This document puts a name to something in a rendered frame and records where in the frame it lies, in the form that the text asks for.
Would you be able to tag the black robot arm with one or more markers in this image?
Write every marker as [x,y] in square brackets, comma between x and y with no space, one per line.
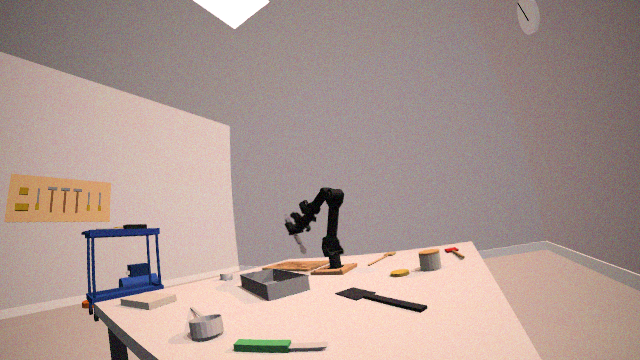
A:
[330,244]

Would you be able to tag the grey cylinder with orange top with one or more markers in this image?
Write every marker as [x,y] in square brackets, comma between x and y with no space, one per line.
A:
[430,260]

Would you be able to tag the yellow flat round disc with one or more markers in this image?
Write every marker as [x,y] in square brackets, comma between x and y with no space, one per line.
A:
[399,273]

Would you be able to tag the grey saucepan with handle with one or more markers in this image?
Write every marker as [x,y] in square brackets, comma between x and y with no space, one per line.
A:
[205,326]

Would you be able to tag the red spatula with wooden handle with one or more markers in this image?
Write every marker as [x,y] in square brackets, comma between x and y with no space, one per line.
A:
[454,250]

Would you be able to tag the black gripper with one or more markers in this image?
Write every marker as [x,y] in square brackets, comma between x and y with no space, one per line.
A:
[297,227]

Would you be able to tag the black spatula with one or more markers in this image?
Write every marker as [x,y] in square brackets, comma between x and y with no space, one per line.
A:
[356,294]

